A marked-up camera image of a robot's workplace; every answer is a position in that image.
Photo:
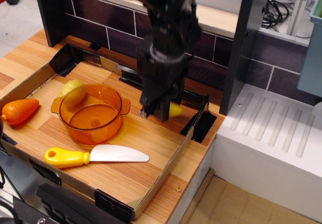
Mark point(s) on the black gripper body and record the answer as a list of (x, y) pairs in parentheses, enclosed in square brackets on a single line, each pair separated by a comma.
[(158, 72)]

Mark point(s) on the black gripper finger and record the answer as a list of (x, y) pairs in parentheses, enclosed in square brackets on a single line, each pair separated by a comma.
[(161, 110), (178, 91)]

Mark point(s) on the yellow toy banana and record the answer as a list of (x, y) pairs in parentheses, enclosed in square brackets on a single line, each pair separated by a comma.
[(175, 109)]

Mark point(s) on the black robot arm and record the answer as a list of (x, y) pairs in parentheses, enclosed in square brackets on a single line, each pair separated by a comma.
[(175, 26)]

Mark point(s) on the cardboard fence with black tape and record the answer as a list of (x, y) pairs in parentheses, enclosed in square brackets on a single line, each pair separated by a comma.
[(158, 191)]

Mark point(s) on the orange transparent plastic pot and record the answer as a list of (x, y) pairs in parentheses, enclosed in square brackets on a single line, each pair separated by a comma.
[(97, 118)]

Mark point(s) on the yellow toy lemon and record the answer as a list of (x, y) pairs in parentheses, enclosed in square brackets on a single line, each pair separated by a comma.
[(72, 92)]

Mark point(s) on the white toy sink drainboard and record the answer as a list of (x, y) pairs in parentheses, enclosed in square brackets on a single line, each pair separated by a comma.
[(277, 126)]

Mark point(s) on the teal plastic bin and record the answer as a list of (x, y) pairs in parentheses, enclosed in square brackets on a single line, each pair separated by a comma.
[(310, 77)]

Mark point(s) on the orange toy carrot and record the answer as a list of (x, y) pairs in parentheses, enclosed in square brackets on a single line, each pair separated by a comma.
[(18, 111)]

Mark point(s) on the dark grey shelf post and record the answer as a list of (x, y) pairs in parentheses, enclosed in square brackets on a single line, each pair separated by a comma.
[(249, 22)]

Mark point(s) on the yellow handled toy knife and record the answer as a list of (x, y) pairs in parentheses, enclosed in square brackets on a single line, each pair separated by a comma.
[(62, 158)]

